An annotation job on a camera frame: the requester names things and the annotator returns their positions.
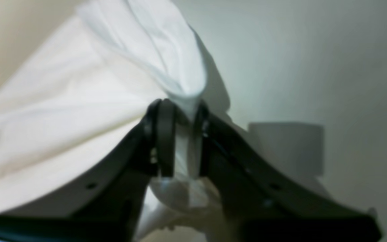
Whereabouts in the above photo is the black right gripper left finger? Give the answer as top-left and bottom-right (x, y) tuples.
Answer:
(0, 98), (177, 242)

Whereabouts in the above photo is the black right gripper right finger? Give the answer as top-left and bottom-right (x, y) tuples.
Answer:
(195, 101), (382, 242)

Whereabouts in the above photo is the white printed t-shirt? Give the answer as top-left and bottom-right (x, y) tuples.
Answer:
(0, 0), (233, 242)

